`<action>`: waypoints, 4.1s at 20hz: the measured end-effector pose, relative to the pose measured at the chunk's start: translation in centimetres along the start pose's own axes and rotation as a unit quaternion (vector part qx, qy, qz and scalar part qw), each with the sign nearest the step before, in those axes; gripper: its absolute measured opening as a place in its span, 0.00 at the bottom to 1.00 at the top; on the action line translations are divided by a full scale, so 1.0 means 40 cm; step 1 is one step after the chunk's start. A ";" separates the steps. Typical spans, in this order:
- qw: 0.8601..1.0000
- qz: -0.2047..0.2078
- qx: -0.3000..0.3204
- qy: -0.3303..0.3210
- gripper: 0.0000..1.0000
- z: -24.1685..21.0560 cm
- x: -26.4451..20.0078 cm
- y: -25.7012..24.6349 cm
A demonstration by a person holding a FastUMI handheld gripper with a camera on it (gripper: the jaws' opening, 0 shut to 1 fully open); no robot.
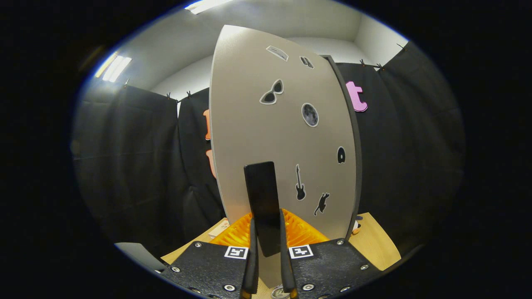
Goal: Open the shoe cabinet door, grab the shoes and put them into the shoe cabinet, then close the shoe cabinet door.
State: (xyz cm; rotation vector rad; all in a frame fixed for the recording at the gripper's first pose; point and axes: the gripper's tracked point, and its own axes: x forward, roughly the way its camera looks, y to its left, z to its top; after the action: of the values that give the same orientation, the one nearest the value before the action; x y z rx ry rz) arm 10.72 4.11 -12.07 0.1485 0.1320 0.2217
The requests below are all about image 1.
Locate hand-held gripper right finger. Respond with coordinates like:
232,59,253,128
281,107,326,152
279,209,381,299

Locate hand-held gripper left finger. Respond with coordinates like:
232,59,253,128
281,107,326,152
160,212,259,299

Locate dark grey shoe cabinet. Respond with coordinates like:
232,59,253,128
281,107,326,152
322,55,363,239

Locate beige shoe cabinet door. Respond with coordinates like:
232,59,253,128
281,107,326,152
209,25,358,289

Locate tan cover book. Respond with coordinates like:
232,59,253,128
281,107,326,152
208,219,230,239

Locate grey curved panel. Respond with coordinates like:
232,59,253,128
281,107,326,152
114,242,167,271

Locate black backdrop cloth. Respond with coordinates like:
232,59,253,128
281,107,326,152
73,39,466,258

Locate row of black cloth clips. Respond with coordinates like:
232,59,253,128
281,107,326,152
123,42,408,102

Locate ceiling light panel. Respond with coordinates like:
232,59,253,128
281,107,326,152
184,0,233,15
95,52,133,83

